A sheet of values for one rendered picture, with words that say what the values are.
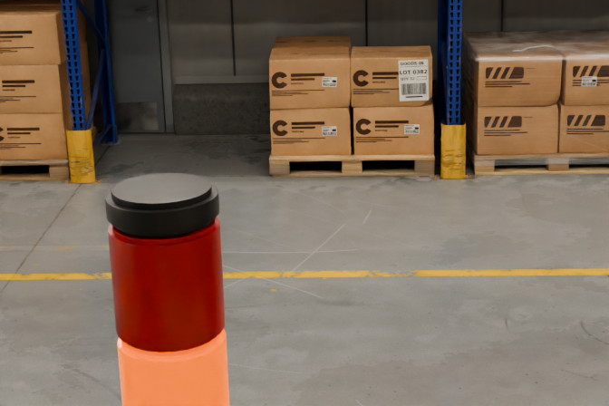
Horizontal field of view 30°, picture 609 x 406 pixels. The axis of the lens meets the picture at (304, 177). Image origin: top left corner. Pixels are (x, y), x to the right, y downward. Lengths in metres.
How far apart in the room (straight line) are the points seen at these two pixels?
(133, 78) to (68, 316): 3.74
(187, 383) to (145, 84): 9.09
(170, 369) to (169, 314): 0.03
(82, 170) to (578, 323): 3.97
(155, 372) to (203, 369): 0.02
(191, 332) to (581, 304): 5.76
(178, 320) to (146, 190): 0.06
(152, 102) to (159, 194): 9.11
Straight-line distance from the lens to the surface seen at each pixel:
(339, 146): 8.29
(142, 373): 0.52
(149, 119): 9.65
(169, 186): 0.51
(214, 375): 0.52
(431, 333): 5.83
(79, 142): 8.36
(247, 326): 5.93
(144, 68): 9.55
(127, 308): 0.51
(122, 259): 0.50
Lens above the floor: 2.49
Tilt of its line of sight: 18 degrees down
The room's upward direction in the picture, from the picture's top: 2 degrees counter-clockwise
